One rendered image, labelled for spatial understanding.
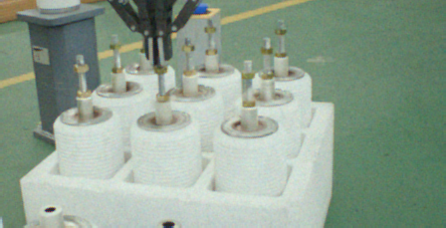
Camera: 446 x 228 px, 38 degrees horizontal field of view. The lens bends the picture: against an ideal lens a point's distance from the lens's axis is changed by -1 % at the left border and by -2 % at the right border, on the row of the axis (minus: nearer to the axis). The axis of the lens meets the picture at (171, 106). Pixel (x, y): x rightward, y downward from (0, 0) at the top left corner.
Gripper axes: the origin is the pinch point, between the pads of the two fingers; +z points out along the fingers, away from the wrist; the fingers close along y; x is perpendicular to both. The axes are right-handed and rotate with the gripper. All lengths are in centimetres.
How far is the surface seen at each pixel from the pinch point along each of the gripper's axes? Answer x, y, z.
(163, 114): 1.0, -0.4, 8.7
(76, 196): 7.7, 10.6, 18.8
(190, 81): -10.8, -0.5, 7.7
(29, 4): -177, 131, 30
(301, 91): -20.4, -15.4, 11.8
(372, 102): -83, -24, 35
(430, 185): -39, -37, 35
